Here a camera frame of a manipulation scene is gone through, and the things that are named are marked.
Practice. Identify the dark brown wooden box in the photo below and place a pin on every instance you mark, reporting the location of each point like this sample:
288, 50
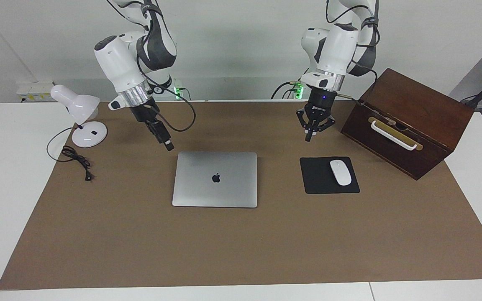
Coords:
416, 100

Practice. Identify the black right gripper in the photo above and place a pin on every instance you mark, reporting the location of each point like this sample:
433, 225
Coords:
145, 110

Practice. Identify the brown table mat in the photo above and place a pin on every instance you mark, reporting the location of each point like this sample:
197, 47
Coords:
241, 251

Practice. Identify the white computer mouse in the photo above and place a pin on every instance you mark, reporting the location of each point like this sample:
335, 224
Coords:
340, 172

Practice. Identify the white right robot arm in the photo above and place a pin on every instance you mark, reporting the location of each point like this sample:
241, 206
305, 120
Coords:
115, 67

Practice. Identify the black mouse pad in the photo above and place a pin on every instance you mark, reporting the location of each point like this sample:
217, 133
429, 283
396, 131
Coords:
316, 179

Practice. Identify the white desk lamp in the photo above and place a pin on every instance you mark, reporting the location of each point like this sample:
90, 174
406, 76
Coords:
78, 104

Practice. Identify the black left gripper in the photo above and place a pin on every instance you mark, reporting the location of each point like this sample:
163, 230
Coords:
320, 102

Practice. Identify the silver laptop with apple logo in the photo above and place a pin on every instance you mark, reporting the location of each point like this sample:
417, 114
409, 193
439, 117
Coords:
199, 184

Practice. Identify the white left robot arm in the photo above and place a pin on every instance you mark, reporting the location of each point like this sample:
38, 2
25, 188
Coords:
337, 46

